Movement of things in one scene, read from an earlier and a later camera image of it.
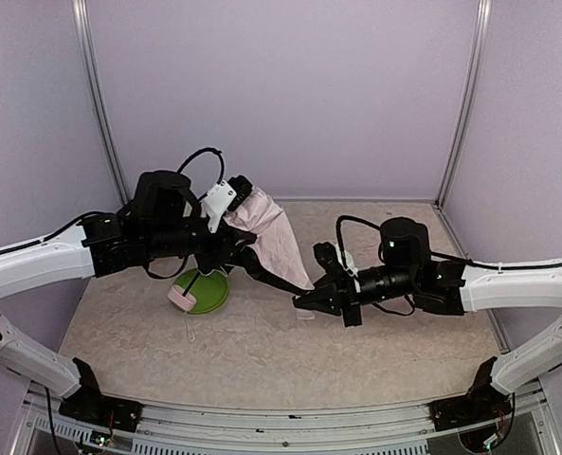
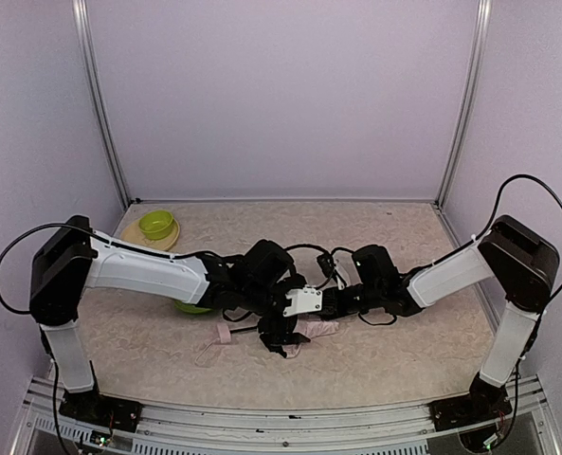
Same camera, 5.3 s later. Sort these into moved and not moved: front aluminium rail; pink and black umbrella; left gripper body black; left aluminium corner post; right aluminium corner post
Moved: left gripper body black; pink and black umbrella
Not moved: left aluminium corner post; right aluminium corner post; front aluminium rail
